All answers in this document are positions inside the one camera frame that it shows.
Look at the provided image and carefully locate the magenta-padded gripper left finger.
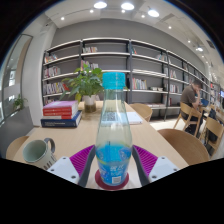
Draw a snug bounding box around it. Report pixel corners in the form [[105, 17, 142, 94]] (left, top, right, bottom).
[[46, 144, 97, 188]]

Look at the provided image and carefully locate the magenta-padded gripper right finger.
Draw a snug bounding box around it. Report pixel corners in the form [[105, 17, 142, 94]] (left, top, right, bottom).
[[131, 144, 181, 188]]

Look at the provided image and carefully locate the clear blue-capped drink bottle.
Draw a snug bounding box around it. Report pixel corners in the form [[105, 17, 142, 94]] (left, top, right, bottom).
[[94, 71, 134, 187]]

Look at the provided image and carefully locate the wooden round-backed chair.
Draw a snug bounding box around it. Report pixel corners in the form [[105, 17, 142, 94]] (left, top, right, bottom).
[[5, 134, 31, 161], [128, 102, 154, 123], [156, 127, 211, 166]]

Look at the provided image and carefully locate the beige patterned green-lined mug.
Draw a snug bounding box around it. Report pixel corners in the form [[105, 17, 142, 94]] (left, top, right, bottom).
[[21, 137, 58, 171]]

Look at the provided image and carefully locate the flat round red coaster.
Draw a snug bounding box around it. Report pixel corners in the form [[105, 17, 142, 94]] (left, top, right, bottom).
[[94, 167, 131, 192]]

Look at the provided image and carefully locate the thick dark blue book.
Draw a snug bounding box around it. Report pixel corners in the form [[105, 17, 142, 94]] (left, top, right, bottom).
[[40, 110, 83, 129]]

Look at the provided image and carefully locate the thick red book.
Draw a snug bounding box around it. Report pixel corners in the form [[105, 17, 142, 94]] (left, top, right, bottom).
[[42, 109, 79, 121]]

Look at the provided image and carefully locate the white printed booklet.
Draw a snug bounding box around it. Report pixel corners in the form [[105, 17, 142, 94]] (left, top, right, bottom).
[[125, 110, 144, 126]]

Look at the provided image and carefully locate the group of wooden slat chairs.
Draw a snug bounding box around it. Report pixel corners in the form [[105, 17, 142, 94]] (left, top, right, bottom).
[[172, 101, 224, 158]]

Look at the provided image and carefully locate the pink-covered red book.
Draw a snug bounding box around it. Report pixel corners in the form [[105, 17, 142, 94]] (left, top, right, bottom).
[[42, 100, 80, 113]]

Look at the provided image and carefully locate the person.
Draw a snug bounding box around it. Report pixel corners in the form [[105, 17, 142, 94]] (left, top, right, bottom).
[[179, 78, 205, 135]]

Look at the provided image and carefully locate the small window-side green plant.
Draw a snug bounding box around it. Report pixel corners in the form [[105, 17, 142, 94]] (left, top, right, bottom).
[[12, 94, 28, 112]]

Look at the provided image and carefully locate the leafy green potted plant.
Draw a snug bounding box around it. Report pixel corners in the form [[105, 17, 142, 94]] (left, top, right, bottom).
[[59, 62, 105, 114]]

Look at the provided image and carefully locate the grey bookshelf unit with books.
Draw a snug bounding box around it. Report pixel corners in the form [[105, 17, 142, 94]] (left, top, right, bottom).
[[41, 36, 215, 122]]

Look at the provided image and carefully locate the group of ceiling lights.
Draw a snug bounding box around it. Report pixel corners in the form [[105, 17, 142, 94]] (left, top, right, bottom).
[[59, 0, 205, 53]]

